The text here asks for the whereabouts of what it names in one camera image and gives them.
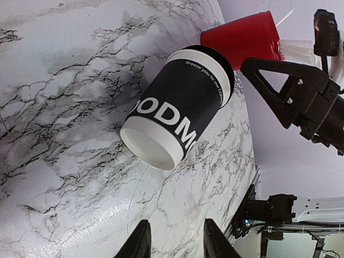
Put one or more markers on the white sugar packets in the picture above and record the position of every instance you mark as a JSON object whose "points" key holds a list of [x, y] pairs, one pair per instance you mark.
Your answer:
{"points": [[300, 50]]}

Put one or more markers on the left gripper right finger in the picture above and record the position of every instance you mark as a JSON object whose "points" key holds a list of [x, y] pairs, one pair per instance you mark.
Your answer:
{"points": [[215, 243]]}

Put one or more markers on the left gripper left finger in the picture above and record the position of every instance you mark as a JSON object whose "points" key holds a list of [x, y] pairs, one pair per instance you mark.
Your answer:
{"points": [[138, 244]]}

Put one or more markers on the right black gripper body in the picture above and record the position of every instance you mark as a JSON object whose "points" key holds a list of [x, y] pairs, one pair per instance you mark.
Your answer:
{"points": [[320, 110]]}

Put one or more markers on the white straw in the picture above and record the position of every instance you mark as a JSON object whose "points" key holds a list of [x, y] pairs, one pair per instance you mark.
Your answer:
{"points": [[286, 16]]}

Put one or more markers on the black paper coffee cup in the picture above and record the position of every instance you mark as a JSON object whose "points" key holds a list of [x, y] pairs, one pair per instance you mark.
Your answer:
{"points": [[176, 108]]}

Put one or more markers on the red cylindrical holder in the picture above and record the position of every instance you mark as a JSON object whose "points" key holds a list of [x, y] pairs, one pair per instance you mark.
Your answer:
{"points": [[254, 36]]}

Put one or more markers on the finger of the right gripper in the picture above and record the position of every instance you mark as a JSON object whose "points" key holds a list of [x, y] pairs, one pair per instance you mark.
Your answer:
{"points": [[292, 96]]}

